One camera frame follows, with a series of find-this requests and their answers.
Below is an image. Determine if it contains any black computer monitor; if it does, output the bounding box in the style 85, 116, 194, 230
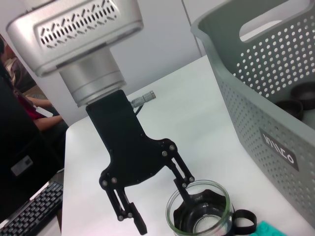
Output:
0, 71, 63, 219

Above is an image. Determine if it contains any teal toy brick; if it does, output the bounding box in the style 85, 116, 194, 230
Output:
250, 220, 287, 236

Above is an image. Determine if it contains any person in red shirt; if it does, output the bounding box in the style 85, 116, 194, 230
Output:
0, 34, 69, 135

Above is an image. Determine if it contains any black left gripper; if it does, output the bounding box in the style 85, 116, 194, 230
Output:
85, 89, 196, 235

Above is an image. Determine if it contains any left gripper connector cable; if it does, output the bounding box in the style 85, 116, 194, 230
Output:
130, 90, 156, 115

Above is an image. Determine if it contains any black keyboard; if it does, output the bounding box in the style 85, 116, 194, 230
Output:
0, 181, 64, 236

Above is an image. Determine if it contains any grey perforated storage basket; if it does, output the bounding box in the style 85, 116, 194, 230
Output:
190, 0, 315, 234

